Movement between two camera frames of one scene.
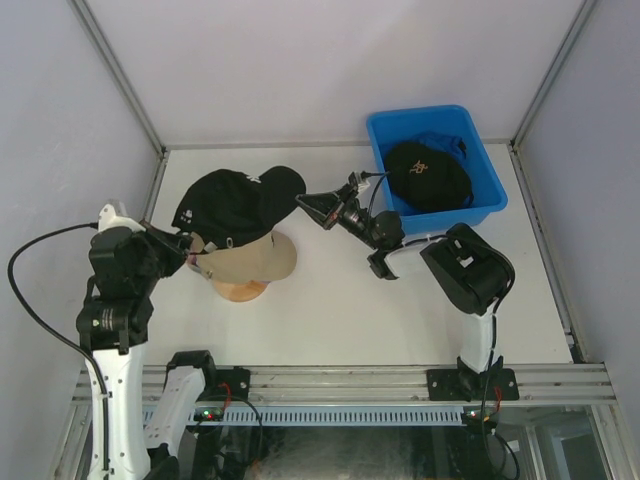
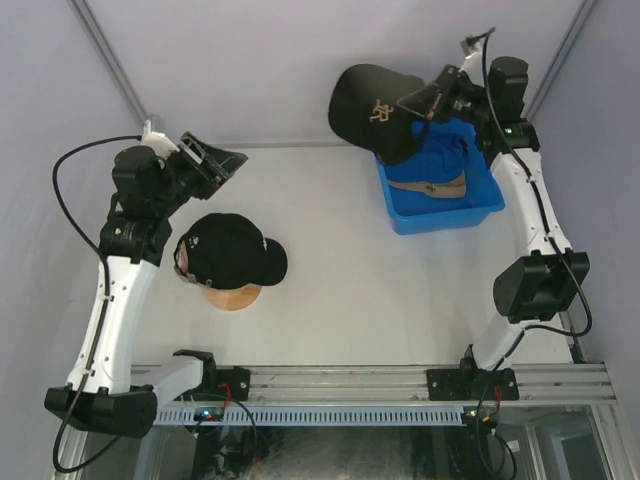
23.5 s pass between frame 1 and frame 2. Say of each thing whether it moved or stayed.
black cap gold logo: moved
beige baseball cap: moved
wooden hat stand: moved
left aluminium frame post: stayed
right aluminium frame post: stayed
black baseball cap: moved
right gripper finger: moved
